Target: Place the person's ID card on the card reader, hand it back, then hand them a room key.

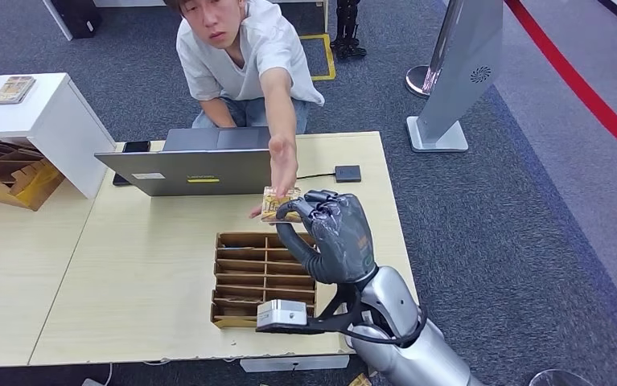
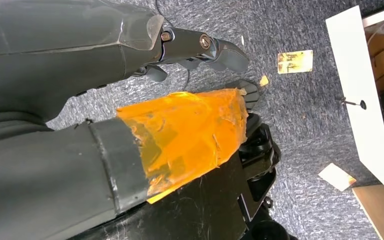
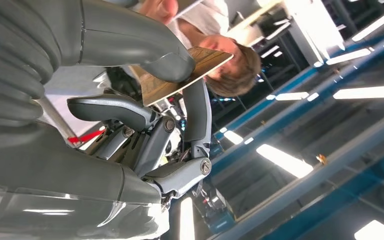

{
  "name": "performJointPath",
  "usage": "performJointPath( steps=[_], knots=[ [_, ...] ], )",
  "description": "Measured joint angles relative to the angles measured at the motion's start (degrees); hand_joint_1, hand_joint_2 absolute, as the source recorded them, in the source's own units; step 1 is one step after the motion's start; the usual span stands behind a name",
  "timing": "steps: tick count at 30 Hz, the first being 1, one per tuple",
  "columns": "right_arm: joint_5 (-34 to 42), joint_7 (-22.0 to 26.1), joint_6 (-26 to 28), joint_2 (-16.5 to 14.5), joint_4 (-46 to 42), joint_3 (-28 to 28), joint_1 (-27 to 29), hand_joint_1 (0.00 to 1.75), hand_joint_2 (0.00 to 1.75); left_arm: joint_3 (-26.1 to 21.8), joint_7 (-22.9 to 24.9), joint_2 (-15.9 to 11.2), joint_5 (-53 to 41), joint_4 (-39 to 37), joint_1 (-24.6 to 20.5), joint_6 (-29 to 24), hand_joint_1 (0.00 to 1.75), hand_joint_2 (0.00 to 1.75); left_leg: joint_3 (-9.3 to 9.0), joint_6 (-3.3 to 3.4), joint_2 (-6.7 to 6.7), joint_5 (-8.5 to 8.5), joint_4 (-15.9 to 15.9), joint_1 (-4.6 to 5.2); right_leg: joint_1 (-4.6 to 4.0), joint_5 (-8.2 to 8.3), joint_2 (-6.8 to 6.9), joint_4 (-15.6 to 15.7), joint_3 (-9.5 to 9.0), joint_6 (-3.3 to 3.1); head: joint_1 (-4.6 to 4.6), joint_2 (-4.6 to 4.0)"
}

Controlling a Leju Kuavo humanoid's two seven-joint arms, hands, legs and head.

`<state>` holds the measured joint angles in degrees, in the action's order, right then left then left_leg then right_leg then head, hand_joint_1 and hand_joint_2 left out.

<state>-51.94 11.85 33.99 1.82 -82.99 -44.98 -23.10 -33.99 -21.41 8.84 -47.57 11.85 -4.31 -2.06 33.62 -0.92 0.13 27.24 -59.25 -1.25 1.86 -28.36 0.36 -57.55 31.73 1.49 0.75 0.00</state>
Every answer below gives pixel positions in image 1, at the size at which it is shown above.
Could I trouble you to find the long red strip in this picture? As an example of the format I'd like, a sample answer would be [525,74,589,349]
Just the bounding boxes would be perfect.
[504,0,617,176]

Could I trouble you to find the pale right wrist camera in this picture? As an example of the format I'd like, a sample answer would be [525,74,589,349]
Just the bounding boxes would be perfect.
[255,299,341,335]

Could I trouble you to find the brown cardboard card organizer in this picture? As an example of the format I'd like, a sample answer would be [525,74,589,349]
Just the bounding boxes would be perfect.
[210,232,320,330]

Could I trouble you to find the white cabinet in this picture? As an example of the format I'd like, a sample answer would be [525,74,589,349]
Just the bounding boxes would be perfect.
[0,72,117,199]

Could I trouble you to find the black computer case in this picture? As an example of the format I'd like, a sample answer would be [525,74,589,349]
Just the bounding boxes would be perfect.
[51,0,103,41]

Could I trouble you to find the grey kiosk stand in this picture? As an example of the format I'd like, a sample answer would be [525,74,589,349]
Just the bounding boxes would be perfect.
[406,0,505,154]

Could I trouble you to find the white table frame bar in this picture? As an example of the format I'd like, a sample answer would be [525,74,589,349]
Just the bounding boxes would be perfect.
[240,355,351,374]

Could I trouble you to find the person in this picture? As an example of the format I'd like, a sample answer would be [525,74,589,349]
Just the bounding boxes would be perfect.
[162,0,326,220]

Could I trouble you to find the stack of patterned cards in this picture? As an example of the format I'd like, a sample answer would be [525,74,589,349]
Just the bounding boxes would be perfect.
[0,76,38,105]

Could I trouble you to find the grey laptop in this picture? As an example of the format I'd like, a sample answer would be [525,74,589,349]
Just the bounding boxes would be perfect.
[94,125,286,198]

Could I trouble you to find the yellow floor tape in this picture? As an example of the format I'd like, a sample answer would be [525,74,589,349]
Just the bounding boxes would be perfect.
[299,33,337,82]

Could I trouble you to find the person's left hand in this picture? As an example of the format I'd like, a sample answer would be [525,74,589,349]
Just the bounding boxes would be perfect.
[249,134,299,220]

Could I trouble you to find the black robot feet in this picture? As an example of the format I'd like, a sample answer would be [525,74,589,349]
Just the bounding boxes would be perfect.
[331,0,368,60]

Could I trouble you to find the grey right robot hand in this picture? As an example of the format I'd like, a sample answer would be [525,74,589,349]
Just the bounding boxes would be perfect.
[274,189,378,286]

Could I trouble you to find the white desk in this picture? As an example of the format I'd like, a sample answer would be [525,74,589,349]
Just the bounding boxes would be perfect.
[41,0,199,43]

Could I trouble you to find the chrome stanchion post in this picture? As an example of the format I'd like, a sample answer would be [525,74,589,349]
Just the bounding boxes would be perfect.
[405,0,465,101]

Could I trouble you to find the black smartphone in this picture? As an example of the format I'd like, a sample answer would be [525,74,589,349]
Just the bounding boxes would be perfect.
[112,140,153,187]

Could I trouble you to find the transparent round dome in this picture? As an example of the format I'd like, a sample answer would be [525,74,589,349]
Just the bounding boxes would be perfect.
[529,370,596,386]

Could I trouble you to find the small black box device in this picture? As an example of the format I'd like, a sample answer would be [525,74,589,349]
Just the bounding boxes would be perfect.
[335,165,363,184]

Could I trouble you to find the brown and yellow cardboard organizer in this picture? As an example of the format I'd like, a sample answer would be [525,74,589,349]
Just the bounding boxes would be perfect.
[0,139,67,212]

